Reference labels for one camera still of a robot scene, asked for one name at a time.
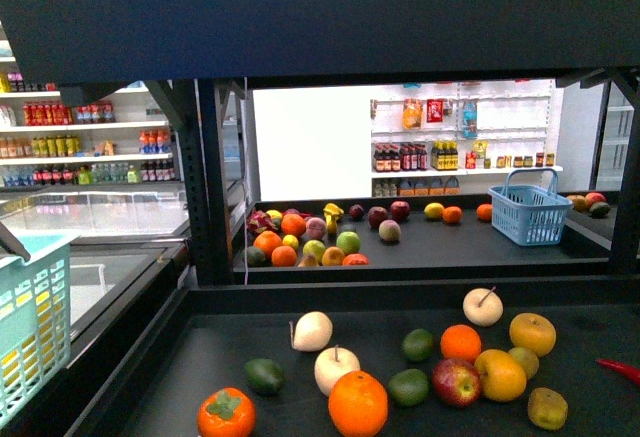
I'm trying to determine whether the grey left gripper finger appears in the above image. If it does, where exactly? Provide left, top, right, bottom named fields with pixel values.
left=0, top=223, right=31, bottom=262

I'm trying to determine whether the light green shopping basket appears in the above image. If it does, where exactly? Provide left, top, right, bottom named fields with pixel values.
left=1, top=231, right=79, bottom=426

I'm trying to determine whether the blue basket far shelf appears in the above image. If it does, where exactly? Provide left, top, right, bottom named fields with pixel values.
left=488, top=167, right=573, bottom=247

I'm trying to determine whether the far fruit pile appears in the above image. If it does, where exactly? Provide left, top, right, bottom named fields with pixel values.
left=237, top=200, right=497, bottom=268

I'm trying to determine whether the orange persimmon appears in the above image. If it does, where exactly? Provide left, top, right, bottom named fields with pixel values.
left=197, top=387, right=257, bottom=437

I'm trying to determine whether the green avocado left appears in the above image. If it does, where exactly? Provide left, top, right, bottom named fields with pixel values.
left=244, top=358, right=285, bottom=396

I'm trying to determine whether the green avocado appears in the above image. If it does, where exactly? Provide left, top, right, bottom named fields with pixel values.
left=244, top=358, right=285, bottom=396
left=387, top=368, right=429, bottom=408

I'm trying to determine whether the white pear lying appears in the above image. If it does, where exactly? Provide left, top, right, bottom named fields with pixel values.
left=289, top=311, right=333, bottom=352

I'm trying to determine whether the white pear front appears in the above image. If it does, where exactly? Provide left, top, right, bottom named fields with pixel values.
left=314, top=345, right=361, bottom=397

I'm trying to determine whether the large orange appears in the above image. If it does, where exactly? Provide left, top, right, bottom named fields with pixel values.
left=328, top=371, right=389, bottom=436

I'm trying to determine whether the green lime back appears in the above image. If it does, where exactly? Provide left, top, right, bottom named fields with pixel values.
left=401, top=328, right=434, bottom=363

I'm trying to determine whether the green avocado centre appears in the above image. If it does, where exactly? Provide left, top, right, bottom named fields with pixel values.
left=387, top=368, right=429, bottom=408

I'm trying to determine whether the small orange tangerine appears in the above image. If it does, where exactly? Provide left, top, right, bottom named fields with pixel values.
left=440, top=324, right=482, bottom=364

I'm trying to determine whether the red apple centre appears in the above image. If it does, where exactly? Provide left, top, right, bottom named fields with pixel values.
left=431, top=358, right=482, bottom=408

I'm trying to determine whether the white pear back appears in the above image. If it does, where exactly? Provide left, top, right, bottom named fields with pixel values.
left=462, top=286, right=504, bottom=327

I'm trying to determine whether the yellow orange fruit front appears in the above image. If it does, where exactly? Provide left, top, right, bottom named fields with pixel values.
left=474, top=349, right=527, bottom=402

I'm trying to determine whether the yellow orange fruit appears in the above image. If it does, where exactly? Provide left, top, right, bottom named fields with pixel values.
left=509, top=313, right=557, bottom=357
left=474, top=349, right=527, bottom=402

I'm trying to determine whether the yellow orange fruit back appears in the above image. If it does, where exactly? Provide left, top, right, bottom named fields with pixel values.
left=509, top=313, right=557, bottom=357

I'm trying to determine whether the brown kiwi back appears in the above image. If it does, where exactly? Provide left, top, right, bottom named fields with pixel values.
left=508, top=346, right=540, bottom=380

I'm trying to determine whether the red chili pepper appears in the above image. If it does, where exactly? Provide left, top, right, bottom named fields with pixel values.
left=595, top=358, right=640, bottom=386

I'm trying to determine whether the black metal shelf frame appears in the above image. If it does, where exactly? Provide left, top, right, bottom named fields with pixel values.
left=1, top=0, right=639, bottom=436

